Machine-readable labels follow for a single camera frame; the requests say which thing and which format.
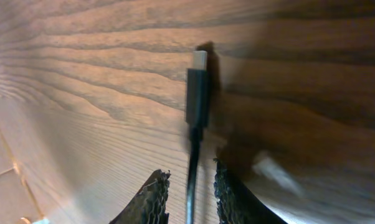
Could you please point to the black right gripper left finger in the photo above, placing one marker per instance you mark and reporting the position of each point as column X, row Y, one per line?
column 148, row 206

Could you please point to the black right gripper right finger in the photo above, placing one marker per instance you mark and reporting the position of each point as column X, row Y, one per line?
column 236, row 204

